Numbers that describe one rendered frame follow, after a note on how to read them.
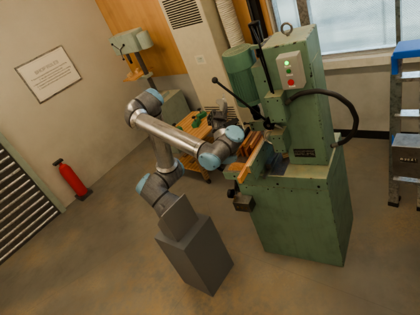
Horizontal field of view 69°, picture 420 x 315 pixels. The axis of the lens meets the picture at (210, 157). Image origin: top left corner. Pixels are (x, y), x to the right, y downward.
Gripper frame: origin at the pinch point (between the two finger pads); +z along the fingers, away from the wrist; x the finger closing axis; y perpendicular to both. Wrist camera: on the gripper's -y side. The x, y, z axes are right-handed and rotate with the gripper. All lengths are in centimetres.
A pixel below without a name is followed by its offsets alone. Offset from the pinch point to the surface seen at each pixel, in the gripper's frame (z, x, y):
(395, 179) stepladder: -37, 10, -138
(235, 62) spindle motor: 13.0, -17.9, -4.3
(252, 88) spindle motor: 5.1, -9.6, -17.7
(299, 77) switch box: -12.2, -37.5, -21.0
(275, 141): -23.3, -1.7, -29.2
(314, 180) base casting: -45, 2, -52
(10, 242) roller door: 16, 303, 121
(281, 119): -18.8, -14.8, -25.4
